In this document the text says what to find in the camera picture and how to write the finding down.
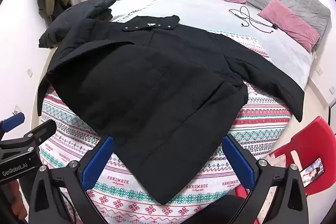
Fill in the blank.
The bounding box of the dark quilted jacket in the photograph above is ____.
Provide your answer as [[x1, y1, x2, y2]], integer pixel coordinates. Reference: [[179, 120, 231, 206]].
[[39, 0, 116, 49]]

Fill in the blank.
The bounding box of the beige flat stick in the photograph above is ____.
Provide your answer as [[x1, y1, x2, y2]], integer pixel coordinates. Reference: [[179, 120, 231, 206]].
[[290, 149, 301, 170]]

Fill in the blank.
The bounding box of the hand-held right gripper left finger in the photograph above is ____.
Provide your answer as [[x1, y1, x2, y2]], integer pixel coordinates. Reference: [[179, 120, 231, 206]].
[[28, 136, 115, 224]]

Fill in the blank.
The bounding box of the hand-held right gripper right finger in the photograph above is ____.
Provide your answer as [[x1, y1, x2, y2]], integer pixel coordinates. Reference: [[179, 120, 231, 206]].
[[223, 134, 308, 224]]

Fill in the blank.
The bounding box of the black charging cable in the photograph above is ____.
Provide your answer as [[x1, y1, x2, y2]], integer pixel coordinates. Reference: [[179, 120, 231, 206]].
[[229, 6, 279, 33]]

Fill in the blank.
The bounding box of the smartphone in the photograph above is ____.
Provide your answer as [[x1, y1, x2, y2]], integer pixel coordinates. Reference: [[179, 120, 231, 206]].
[[300, 157, 325, 188]]

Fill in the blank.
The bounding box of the patterned knit blanket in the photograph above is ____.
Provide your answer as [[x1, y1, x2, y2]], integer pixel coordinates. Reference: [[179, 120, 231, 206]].
[[41, 0, 292, 224]]

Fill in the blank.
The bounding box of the black jacket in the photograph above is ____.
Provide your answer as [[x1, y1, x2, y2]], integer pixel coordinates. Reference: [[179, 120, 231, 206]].
[[37, 15, 305, 205]]

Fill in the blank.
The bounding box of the thin black cable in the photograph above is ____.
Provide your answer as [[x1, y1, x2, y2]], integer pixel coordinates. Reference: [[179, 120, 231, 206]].
[[61, 185, 78, 224]]

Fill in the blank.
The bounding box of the grey bed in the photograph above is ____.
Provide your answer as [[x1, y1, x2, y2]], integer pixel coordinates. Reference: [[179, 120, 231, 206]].
[[108, 0, 315, 92]]

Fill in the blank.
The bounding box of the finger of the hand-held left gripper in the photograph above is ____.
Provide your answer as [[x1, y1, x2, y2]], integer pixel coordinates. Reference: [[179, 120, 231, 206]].
[[0, 112, 26, 135], [26, 120, 57, 145]]

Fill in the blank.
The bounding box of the red chair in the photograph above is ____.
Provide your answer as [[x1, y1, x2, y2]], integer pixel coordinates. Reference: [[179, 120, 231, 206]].
[[235, 116, 334, 224]]

